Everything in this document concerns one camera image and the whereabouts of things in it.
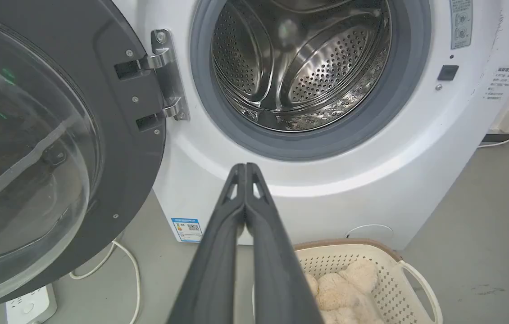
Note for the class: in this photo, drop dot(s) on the white power strip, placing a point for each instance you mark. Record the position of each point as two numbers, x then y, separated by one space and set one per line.
29 306

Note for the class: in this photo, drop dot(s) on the dark grey washing machine door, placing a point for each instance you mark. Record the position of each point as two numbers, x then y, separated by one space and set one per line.
47 148

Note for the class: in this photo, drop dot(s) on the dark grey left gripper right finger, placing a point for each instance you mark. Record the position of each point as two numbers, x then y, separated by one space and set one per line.
272 270

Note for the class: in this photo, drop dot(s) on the cream perforated laundry basket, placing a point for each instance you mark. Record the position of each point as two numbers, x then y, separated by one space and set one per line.
389 279

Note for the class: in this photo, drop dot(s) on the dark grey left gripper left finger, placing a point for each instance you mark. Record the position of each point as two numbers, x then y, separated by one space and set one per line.
218 270

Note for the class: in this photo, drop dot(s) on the cream plush teddy bear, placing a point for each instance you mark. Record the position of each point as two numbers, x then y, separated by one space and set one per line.
349 292

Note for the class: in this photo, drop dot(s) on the white front-load washing machine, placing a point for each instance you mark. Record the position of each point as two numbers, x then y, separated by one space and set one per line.
362 180

